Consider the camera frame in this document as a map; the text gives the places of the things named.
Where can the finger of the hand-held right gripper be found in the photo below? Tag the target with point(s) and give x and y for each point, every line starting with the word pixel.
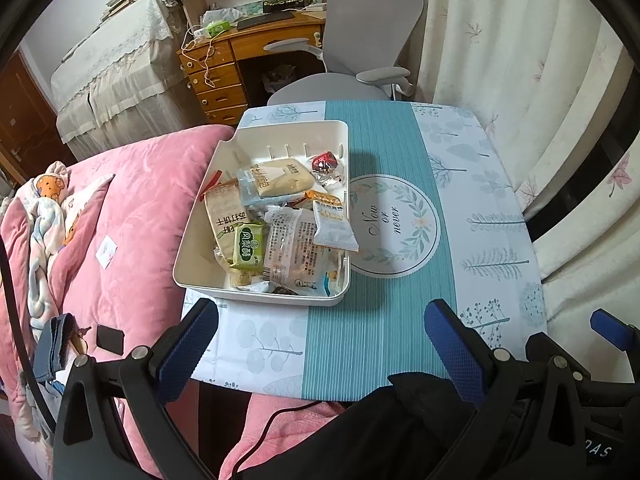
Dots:
pixel 537 344
pixel 612 330

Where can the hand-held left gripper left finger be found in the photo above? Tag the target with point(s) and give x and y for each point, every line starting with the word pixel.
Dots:
pixel 187 355

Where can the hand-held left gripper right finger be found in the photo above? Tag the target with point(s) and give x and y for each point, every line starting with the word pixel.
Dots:
pixel 452 355

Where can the white plastic storage box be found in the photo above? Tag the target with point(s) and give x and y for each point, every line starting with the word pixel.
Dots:
pixel 200 265

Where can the yellow puff snack packet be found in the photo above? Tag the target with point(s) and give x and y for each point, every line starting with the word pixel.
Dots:
pixel 242 277

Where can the green pastry packet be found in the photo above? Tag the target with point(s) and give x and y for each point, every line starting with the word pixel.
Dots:
pixel 250 245

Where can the small blue snack packet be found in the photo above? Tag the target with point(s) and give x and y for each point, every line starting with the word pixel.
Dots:
pixel 331 278

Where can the kraft paper cracker packet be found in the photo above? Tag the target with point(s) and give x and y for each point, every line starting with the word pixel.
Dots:
pixel 225 215

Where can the white printed snack packet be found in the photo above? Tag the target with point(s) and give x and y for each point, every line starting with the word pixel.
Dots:
pixel 292 245

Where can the orange white oat bar packet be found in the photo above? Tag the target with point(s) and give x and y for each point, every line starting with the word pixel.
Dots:
pixel 332 222

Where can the pale blue bread packet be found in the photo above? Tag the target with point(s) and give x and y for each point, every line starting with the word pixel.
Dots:
pixel 280 180

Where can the red candy packet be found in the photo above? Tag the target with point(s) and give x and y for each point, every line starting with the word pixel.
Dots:
pixel 325 162

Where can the small black card case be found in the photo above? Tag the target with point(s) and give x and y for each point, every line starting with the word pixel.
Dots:
pixel 110 338

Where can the teal white leaf-print tablecloth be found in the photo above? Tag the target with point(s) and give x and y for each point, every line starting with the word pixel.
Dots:
pixel 380 320

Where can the person's black pants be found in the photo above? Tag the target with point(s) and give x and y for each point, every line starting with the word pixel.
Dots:
pixel 400 435

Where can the person's pink garment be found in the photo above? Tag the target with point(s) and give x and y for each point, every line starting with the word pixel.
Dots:
pixel 300 420

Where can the white fabric label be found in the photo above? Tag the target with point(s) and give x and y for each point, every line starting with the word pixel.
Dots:
pixel 107 250

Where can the blue denim pouch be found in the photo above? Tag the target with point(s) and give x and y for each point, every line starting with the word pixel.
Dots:
pixel 52 345

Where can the pink blanket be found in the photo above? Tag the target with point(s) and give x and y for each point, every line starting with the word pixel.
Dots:
pixel 140 210

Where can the cartoon print quilt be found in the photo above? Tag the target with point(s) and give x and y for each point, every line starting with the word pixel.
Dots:
pixel 45 220

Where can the wooden desk with drawers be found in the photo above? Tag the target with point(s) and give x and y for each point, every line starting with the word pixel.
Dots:
pixel 220 80

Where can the cream floral curtain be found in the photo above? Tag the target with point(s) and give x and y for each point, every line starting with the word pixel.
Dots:
pixel 525 60

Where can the brown wooden door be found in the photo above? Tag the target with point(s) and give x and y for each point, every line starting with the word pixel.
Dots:
pixel 20 125

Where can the white lace cover cloth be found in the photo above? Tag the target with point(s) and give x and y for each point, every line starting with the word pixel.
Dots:
pixel 115 70

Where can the green tissue pack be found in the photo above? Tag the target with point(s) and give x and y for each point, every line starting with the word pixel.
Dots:
pixel 217 27

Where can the grey office chair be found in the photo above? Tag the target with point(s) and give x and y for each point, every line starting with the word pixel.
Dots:
pixel 370 25

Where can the dark keyboard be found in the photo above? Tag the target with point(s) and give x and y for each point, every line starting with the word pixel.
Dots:
pixel 265 20

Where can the stack of books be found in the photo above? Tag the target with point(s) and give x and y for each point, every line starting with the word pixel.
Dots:
pixel 120 2

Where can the black box with gold print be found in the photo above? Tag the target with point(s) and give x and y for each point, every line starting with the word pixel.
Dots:
pixel 290 2

